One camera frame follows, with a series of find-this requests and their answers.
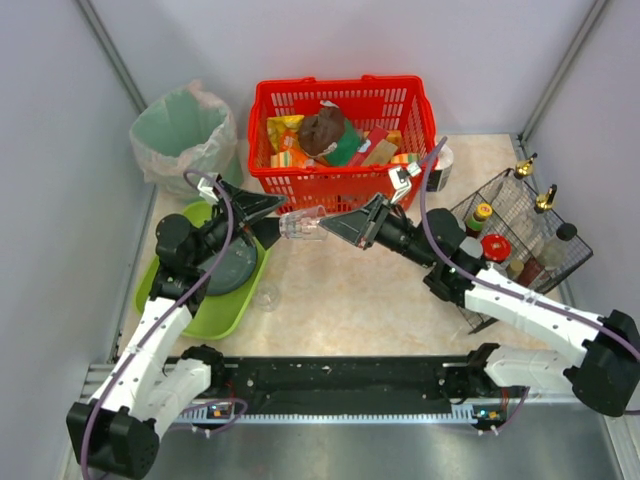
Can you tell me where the lime green plastic tray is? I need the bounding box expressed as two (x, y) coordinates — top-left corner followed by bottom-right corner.
(133, 201), (271, 341)

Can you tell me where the white paper cup roll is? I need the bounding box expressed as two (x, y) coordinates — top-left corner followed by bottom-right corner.
(426, 145), (454, 193)

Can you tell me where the red lid sauce jar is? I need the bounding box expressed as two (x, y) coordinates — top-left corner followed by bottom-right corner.
(481, 234), (512, 264)

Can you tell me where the orange snack packet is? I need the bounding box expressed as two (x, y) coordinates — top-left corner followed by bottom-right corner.
(279, 132), (313, 168)

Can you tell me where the green snack bag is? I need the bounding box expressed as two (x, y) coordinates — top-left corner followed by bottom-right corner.
(324, 120), (361, 167)

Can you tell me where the red plastic shopping basket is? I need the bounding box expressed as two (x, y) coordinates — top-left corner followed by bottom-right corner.
(248, 75), (436, 212)

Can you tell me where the purple cable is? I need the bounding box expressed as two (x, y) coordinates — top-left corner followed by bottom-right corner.
(417, 135), (640, 436)
(79, 168), (249, 480)

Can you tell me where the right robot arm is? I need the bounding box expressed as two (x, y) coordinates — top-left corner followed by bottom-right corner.
(309, 194), (639, 417)

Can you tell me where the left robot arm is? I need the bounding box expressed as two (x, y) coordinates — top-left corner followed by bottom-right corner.
(66, 174), (287, 479)

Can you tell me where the striped sponge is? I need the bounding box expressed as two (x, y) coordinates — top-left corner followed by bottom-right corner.
(270, 151), (294, 168)
(390, 153), (421, 165)

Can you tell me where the black wire rack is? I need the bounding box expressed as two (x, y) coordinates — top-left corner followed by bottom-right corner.
(447, 167), (595, 335)

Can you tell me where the green bin with plastic liner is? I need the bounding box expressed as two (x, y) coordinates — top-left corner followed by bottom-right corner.
(129, 79), (244, 202)

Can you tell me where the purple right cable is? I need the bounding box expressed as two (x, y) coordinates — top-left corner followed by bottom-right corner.
(417, 135), (640, 436)

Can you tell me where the striped sponge left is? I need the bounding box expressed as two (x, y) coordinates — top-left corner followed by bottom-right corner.
(270, 151), (294, 168)

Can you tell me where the dark vinegar bottle black cap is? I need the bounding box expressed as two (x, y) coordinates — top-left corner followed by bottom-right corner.
(534, 223), (578, 271)

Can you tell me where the blue ceramic plate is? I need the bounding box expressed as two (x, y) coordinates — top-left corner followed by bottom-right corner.
(206, 238), (257, 296)

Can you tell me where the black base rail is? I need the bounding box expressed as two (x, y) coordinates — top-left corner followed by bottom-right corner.
(196, 356), (513, 420)

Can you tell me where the yellow snack packet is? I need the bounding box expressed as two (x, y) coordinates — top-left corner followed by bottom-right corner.
(266, 115), (305, 152)

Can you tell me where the red carton box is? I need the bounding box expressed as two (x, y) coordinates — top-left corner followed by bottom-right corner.
(347, 126), (388, 167)

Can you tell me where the brown paper bag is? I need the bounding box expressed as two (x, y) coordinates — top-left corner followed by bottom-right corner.
(297, 101), (346, 157)

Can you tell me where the silver lid jar blue label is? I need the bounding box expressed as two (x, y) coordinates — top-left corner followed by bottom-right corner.
(459, 236), (484, 259)

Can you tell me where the striped sponge right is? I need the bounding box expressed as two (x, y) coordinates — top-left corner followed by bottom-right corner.
(390, 153), (421, 165)

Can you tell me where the clear bottle with gold pourer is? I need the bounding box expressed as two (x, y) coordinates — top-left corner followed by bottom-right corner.
(497, 153), (538, 213)

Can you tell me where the yellow cap sauce bottle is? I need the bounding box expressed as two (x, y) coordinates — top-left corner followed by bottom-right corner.
(465, 202), (493, 238)

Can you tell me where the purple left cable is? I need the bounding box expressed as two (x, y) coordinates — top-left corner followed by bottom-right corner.
(79, 168), (249, 480)

